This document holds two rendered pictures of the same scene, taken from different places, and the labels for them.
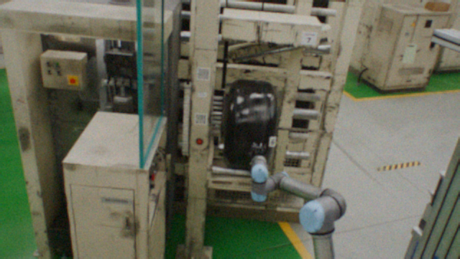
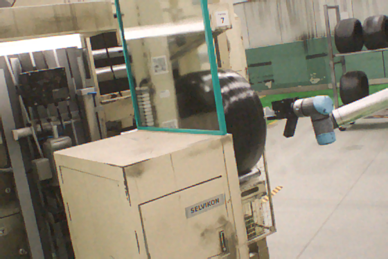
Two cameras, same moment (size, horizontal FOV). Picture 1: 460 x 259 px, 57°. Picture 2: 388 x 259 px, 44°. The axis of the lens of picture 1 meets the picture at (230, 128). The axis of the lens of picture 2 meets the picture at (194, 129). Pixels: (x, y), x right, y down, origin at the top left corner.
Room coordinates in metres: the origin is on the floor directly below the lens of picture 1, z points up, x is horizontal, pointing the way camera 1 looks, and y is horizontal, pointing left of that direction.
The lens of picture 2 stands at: (0.43, 1.31, 1.54)
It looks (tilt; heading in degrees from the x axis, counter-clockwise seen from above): 9 degrees down; 326
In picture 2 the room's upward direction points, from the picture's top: 9 degrees counter-clockwise
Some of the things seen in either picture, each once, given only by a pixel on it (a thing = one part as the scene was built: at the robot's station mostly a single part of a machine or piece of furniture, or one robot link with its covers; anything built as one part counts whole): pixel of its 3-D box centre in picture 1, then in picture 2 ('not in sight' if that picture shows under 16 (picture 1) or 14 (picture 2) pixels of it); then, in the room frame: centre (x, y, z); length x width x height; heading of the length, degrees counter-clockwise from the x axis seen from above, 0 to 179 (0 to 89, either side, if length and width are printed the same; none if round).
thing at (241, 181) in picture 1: (236, 180); (233, 194); (2.24, -0.07, 0.84); 0.36 x 0.09 x 0.06; 91
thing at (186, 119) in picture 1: (187, 119); not in sight; (2.32, 0.27, 1.19); 0.05 x 0.04 x 0.48; 1
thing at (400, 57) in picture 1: (403, 49); not in sight; (6.48, -2.56, 0.62); 0.91 x 0.58 x 1.25; 113
